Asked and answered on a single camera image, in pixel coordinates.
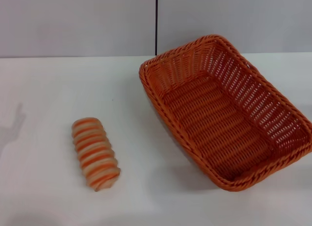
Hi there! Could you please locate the orange striped bread roll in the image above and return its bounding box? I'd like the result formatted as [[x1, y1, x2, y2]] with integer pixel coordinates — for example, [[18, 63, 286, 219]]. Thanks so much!
[[71, 117, 122, 192]]

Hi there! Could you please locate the orange woven plastic basket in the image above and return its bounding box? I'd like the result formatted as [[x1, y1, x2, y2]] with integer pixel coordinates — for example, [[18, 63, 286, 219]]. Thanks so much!
[[138, 34, 312, 192]]

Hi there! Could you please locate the black vertical wall strip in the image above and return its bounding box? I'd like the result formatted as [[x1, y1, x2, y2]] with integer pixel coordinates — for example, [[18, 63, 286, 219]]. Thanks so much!
[[155, 0, 159, 57]]

